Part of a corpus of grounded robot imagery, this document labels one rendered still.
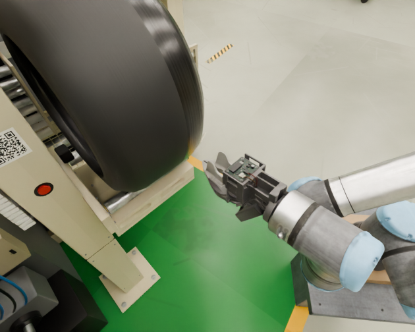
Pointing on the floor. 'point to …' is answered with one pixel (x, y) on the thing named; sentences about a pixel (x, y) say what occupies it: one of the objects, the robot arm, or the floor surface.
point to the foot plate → (124, 300)
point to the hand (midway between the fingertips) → (207, 166)
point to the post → (66, 219)
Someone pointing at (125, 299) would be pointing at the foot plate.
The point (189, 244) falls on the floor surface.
